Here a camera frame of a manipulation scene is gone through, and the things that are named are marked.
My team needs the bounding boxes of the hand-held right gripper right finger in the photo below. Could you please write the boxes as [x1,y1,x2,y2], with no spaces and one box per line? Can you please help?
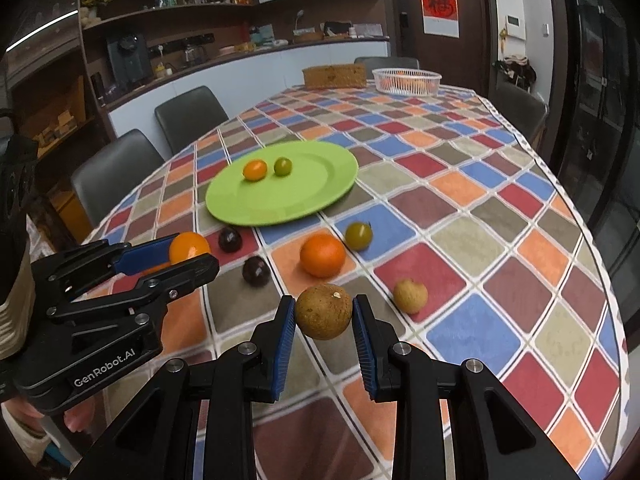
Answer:
[351,293,585,480]

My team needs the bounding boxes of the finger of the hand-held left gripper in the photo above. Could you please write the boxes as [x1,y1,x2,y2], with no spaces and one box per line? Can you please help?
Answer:
[47,252,221,327]
[30,233,182,307]

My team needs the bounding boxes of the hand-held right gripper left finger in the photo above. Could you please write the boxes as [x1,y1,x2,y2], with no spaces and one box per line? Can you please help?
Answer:
[70,295,301,480]

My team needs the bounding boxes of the small orange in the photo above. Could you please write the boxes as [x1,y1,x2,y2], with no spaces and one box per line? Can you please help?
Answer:
[169,232,212,266]

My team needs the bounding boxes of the brown round fruit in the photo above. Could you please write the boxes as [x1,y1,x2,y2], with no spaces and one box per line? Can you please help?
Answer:
[295,283,352,341]

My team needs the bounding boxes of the green plate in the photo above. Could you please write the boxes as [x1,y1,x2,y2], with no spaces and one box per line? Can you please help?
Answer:
[205,141,359,226]

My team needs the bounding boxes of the person's left forearm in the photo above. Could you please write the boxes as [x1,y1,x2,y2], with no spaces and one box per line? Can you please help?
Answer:
[0,220,37,361]

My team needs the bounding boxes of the dark purple passion fruit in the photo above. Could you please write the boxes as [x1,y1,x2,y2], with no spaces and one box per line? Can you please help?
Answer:
[218,228,244,254]
[242,256,272,288]

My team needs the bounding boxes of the tan round fruit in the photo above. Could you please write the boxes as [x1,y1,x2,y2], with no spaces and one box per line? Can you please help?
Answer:
[393,279,429,315]

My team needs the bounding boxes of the grey upholstered chair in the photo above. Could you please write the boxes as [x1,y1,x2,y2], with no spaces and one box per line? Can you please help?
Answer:
[490,82,550,148]
[354,56,421,81]
[154,86,230,156]
[70,129,166,228]

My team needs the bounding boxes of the large orange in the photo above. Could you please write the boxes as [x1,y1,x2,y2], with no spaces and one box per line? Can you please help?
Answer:
[299,233,347,279]

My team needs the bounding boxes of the yellow-green round fruit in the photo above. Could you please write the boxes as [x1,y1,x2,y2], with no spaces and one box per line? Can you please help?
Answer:
[345,222,374,252]

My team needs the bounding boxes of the colourful checkered tablecloth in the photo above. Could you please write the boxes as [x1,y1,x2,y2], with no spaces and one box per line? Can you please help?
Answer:
[75,80,627,480]

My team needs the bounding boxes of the black coffee machine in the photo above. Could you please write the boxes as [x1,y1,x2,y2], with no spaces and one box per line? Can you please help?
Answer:
[106,32,152,81]

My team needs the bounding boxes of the brown wicker box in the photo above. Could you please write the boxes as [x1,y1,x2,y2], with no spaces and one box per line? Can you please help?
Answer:
[302,63,367,89]

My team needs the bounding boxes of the white plastic basket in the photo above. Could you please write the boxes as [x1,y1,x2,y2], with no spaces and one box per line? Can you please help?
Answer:
[372,67,443,96]

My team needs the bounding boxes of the hanging bags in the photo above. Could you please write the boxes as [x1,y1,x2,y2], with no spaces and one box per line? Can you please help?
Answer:
[492,55,537,92]

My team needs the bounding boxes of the dark wooden door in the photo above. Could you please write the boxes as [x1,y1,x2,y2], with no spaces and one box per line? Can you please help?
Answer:
[384,0,495,95]

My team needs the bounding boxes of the dark wooden wall shelf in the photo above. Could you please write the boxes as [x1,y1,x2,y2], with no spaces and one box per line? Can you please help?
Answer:
[10,0,261,201]

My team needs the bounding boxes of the red and white wall poster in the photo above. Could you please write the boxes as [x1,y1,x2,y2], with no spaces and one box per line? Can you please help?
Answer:
[418,0,460,39]

